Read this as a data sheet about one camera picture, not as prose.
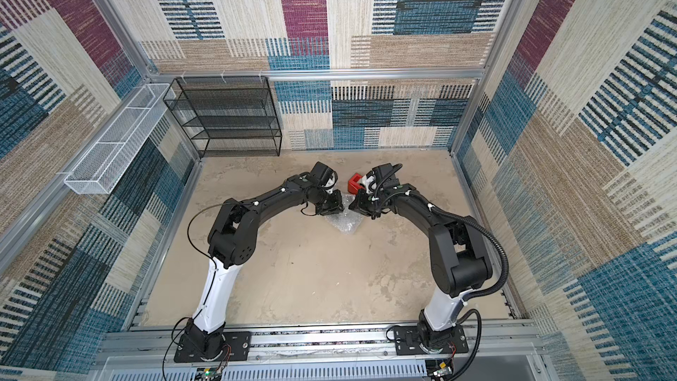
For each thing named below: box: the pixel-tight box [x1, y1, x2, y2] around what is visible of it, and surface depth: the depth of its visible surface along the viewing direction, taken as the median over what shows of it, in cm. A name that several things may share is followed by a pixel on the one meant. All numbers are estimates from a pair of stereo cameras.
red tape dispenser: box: [347, 172, 366, 195], surface depth 104 cm
